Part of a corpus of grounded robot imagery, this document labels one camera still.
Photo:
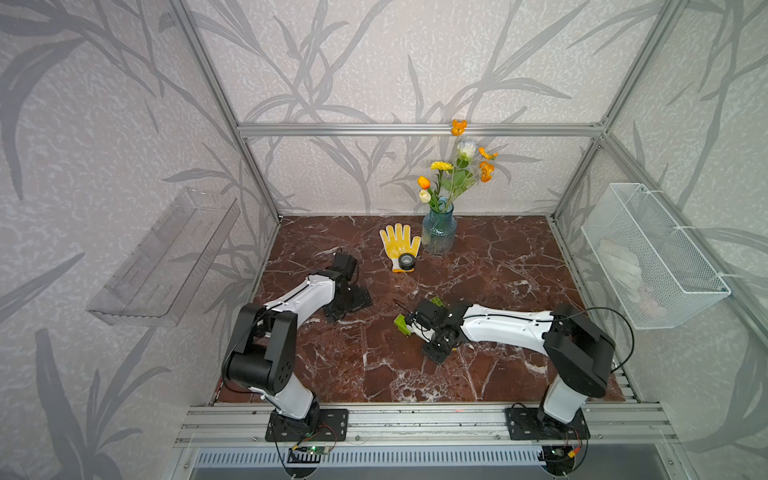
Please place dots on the white wire mesh basket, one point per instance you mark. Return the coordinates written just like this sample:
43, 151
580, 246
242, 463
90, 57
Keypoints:
679, 282

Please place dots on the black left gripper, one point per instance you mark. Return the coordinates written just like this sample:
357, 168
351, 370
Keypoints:
335, 314

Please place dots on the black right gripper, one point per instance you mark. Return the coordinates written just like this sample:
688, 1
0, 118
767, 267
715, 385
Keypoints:
437, 358

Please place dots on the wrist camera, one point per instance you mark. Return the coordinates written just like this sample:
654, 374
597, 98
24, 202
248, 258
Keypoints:
429, 315
345, 264

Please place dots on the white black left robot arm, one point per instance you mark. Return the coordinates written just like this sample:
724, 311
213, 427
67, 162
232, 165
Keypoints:
262, 351

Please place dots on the right controller circuit board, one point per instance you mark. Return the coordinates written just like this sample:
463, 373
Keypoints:
559, 454

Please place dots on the controller circuit board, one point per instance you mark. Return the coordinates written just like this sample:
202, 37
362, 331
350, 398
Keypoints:
316, 450
559, 454

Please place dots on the white cloth in basket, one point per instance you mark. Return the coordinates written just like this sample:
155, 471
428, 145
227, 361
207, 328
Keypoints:
623, 266

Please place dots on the clear acrylic wall shelf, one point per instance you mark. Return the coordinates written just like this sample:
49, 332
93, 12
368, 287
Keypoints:
157, 282

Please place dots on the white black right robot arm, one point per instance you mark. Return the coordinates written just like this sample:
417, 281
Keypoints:
579, 350

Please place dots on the long green lego brick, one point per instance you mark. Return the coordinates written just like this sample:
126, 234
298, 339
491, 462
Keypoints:
402, 326

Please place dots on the blue glass vase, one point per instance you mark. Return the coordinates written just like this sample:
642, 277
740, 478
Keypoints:
438, 231

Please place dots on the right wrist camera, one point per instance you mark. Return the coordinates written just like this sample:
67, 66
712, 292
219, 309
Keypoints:
429, 315

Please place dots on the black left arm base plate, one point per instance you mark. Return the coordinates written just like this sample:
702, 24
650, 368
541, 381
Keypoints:
323, 424

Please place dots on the left controller circuit board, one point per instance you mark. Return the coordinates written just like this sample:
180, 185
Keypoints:
316, 450

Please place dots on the yellow white work glove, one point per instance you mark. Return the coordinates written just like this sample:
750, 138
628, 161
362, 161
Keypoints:
397, 239

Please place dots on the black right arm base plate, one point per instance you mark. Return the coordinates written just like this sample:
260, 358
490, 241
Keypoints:
527, 423

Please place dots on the aluminium front rail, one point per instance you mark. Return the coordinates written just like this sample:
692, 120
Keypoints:
414, 424

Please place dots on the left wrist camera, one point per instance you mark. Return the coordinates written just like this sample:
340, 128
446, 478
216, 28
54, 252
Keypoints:
345, 264

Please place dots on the artificial flower bouquet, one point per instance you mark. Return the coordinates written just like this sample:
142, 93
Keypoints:
472, 164

